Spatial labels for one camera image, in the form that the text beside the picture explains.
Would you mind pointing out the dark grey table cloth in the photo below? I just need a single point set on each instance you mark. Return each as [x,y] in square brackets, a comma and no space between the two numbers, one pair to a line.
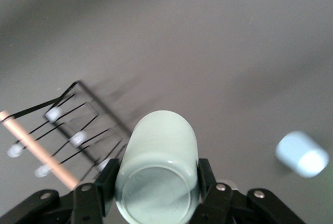
[208,52]

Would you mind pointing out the light blue plastic cup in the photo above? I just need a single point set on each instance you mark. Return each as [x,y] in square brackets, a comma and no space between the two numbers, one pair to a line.
[299,153]

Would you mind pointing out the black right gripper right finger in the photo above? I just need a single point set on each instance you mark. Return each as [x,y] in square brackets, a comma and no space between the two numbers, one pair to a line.
[221,208]

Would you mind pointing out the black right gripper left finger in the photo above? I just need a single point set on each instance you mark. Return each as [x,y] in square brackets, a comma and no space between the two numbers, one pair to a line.
[88,203]

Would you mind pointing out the pale green plastic cup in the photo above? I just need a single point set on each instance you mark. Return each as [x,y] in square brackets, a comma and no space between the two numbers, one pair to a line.
[158,161]

